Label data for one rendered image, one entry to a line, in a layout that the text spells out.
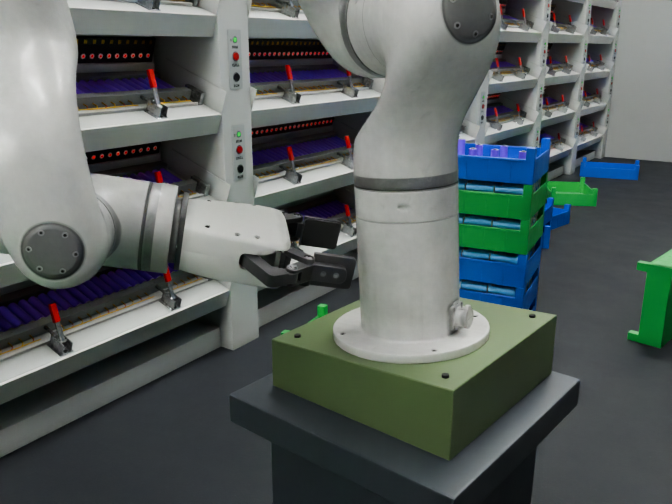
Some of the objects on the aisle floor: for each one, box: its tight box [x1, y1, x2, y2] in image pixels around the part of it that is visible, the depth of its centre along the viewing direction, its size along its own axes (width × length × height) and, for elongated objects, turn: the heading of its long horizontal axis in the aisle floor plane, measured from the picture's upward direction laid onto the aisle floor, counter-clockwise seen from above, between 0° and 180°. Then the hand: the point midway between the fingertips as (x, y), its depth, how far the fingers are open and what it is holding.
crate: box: [627, 249, 672, 349], centre depth 172 cm, size 8×30×20 cm, turn 137°
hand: (336, 252), depth 68 cm, fingers open, 8 cm apart
